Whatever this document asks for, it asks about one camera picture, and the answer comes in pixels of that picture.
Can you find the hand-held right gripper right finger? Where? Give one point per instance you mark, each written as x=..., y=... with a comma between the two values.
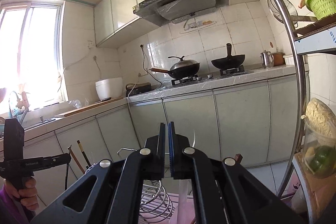
x=172, y=150

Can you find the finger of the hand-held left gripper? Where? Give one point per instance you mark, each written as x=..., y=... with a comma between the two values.
x=47, y=161

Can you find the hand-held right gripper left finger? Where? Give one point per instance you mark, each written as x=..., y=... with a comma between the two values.
x=161, y=150

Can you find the pink plastic utensil cup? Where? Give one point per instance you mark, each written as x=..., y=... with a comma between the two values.
x=174, y=214

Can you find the reddish brown chopstick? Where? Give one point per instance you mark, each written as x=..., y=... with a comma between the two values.
x=238, y=157

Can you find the person's left forearm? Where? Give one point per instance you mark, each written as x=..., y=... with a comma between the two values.
x=5, y=203

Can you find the person's left hand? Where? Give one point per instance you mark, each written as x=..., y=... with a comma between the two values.
x=30, y=195

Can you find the sink faucet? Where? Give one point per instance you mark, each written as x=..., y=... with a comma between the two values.
x=14, y=100

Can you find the black countertop appliance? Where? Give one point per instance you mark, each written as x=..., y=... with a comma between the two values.
x=139, y=88

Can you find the wooden cutting board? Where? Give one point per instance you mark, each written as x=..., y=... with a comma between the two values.
x=86, y=108

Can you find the kitchen knife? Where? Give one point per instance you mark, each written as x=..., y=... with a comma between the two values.
x=102, y=100

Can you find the white rice cooker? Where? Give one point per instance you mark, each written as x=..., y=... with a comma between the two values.
x=109, y=88

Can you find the gas stove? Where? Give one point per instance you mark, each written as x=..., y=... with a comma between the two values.
x=210, y=77

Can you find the steel wok lid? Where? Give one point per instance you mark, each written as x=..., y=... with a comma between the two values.
x=185, y=64

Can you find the window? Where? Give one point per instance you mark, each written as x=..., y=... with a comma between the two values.
x=39, y=56

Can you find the black wok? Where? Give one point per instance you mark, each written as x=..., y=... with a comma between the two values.
x=228, y=61

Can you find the steel kettle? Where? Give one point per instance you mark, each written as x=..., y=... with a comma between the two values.
x=267, y=60

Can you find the white plastic bag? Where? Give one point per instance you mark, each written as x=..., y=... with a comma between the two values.
x=299, y=197

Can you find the orange vegetable piece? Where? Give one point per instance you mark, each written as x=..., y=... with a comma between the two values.
x=309, y=154

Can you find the brown ceramic pot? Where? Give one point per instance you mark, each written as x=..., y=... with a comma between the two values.
x=278, y=59

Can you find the clear plastic container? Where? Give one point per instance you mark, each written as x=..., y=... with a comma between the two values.
x=312, y=140

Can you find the metal shelf rack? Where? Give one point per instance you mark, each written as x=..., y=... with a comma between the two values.
x=294, y=69

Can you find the white plastic box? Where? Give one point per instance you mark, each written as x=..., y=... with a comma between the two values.
x=288, y=60

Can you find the range hood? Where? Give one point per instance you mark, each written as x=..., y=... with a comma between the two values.
x=183, y=1

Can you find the cardboard shelf liner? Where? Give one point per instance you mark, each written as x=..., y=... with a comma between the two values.
x=317, y=192
x=315, y=28

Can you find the napa cabbage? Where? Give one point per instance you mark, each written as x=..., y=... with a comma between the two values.
x=320, y=116

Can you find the green plastic basket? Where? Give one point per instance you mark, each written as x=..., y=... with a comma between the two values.
x=321, y=2

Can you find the glass wall shelf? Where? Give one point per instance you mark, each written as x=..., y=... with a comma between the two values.
x=197, y=27

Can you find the wall fan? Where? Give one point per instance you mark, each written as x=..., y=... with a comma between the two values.
x=275, y=10

